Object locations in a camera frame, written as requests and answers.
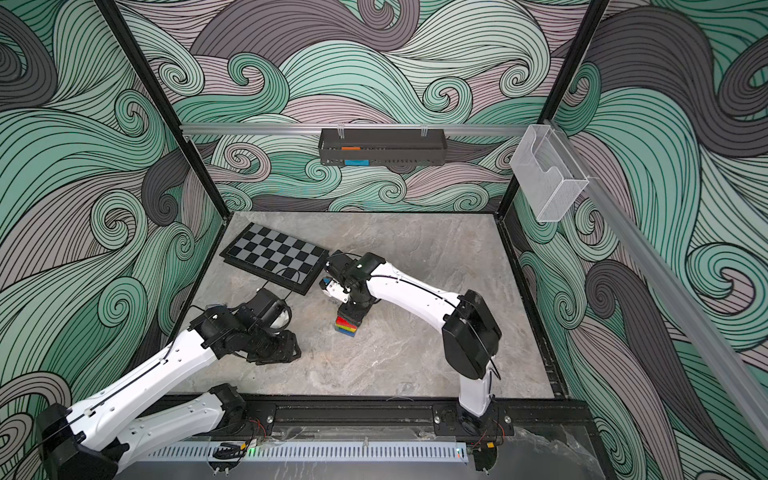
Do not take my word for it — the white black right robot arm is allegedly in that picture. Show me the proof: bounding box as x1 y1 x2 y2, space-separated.
320 251 502 436

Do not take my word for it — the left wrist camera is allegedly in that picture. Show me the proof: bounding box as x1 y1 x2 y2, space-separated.
239 288 292 331

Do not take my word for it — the clear plastic wall bin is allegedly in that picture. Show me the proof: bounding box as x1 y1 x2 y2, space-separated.
510 124 589 223

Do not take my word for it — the black grey chessboard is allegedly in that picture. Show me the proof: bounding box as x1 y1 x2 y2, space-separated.
220 222 330 295

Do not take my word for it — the black wall tray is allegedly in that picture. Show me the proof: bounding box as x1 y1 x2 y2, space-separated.
318 128 448 168

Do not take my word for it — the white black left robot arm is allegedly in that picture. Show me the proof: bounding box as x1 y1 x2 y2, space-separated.
37 301 301 479

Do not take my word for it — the white slotted cable duct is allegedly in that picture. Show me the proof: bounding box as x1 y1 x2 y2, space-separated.
143 440 469 464

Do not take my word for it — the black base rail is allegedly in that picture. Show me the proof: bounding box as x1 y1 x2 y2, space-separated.
213 394 597 439

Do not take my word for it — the red lego brick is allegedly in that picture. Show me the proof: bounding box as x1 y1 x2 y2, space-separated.
335 317 357 328

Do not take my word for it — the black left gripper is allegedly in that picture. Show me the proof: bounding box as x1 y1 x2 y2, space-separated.
244 327 304 363

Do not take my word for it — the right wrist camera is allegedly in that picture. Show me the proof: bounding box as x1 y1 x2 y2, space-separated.
319 250 355 304

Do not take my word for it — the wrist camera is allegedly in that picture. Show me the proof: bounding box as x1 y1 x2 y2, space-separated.
319 250 355 304
239 288 292 331

